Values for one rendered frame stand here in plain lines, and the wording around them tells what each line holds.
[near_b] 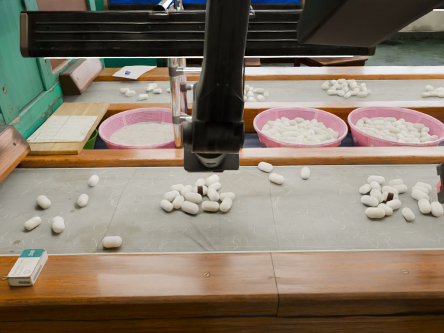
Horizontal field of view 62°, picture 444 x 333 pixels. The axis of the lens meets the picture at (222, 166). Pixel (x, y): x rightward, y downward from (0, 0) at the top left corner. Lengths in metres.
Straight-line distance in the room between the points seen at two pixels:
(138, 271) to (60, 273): 0.12
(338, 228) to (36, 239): 0.57
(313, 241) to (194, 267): 0.23
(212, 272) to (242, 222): 0.17
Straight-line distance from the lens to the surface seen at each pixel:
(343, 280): 0.63
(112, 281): 0.62
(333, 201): 0.83
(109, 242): 0.70
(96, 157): 0.95
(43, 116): 1.20
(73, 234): 0.76
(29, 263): 0.66
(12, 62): 1.09
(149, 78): 1.56
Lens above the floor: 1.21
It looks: 31 degrees down
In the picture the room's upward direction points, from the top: straight up
